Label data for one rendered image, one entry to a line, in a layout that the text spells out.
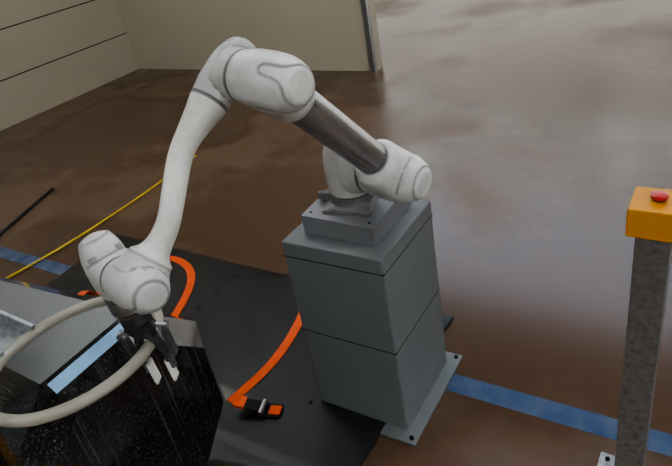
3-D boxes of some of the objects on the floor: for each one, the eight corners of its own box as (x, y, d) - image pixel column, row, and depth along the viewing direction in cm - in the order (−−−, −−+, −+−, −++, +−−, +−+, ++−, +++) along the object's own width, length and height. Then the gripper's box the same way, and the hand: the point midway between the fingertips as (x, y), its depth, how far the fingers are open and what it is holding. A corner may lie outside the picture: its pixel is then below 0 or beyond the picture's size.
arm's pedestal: (361, 330, 284) (333, 180, 245) (463, 357, 259) (449, 194, 219) (304, 407, 249) (260, 246, 210) (415, 447, 223) (388, 272, 184)
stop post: (656, 526, 184) (703, 225, 131) (587, 500, 195) (605, 212, 142) (666, 474, 198) (712, 182, 145) (601, 453, 209) (621, 174, 156)
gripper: (167, 291, 150) (201, 362, 160) (103, 306, 152) (141, 375, 163) (159, 310, 143) (195, 382, 154) (92, 325, 145) (133, 395, 156)
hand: (163, 369), depth 157 cm, fingers closed on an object, 4 cm apart
